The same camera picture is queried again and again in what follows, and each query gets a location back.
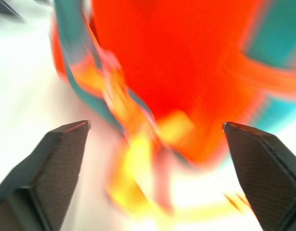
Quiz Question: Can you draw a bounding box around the orange and teal backpack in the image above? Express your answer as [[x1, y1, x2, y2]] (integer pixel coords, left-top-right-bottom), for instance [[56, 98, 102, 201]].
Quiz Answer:
[[49, 0, 296, 231]]

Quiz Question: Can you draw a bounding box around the dark grey flat object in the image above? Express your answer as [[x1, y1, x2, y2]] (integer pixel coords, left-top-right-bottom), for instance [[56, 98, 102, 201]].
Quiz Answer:
[[0, 0, 25, 23]]

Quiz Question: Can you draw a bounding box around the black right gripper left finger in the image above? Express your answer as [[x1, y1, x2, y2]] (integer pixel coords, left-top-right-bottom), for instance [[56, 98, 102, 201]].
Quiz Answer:
[[0, 120, 91, 231]]

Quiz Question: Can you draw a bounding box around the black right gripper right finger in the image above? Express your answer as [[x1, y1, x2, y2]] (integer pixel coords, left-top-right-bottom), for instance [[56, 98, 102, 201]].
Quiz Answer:
[[222, 121, 296, 231]]

